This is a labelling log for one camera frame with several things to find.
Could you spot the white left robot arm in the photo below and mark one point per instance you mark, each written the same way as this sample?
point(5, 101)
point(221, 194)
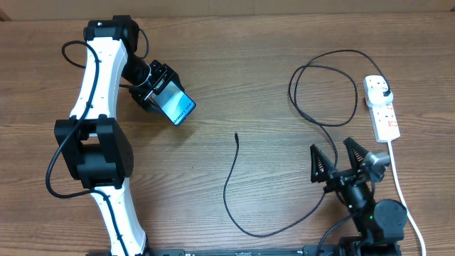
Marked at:
point(95, 148)

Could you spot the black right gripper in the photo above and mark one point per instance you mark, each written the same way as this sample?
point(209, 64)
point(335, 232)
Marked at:
point(339, 176)

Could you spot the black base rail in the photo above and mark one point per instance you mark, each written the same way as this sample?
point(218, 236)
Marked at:
point(241, 252)

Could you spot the blue Galaxy smartphone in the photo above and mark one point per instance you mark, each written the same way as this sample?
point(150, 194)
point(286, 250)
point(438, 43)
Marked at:
point(174, 103)

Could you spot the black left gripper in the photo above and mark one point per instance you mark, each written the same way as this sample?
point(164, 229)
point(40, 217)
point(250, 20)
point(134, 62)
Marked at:
point(165, 74)

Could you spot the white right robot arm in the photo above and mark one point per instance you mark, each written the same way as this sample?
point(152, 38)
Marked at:
point(380, 224)

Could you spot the white charger plug adapter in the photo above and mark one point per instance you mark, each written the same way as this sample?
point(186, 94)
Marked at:
point(376, 96)

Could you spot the white power strip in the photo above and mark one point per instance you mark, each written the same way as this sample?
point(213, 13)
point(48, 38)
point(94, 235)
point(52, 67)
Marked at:
point(383, 117)

